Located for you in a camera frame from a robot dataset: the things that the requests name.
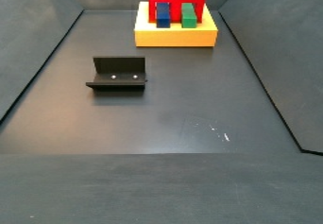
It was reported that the green rectangular block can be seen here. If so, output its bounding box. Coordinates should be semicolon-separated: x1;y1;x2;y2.
181;3;196;28

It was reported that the black angled bracket stand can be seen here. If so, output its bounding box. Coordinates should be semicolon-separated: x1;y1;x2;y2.
85;56;147;91

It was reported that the red E-shaped block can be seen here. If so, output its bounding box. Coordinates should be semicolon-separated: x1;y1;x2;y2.
148;0;205;23

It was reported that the yellow board with white top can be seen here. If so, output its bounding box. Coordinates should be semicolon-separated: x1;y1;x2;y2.
133;1;219;47

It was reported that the blue rectangular block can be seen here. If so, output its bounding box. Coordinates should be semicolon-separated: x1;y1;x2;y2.
156;3;171;28

